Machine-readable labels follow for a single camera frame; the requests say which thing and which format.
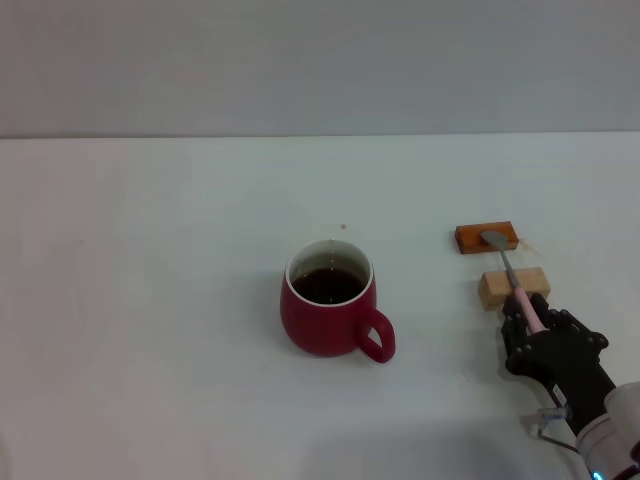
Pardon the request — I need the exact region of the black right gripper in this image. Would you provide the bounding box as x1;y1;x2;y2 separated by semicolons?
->
501;292;617;436

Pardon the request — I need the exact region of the pink handled metal spoon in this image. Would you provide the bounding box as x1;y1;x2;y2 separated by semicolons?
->
480;230;547;332

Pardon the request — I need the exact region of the red ceramic mug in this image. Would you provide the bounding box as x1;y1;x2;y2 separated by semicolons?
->
278;238;397;365

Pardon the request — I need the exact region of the light wooden spoon rest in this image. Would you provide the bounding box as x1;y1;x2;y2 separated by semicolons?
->
477;266;552;312

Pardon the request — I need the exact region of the dark brown wooden block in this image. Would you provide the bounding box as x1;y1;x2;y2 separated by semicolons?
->
454;220;520;256

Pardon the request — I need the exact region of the dark coffee liquid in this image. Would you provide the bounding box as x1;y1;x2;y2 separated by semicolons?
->
290;267;369;305

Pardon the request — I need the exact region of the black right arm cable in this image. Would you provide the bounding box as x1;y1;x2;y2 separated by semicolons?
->
528;406;584;455

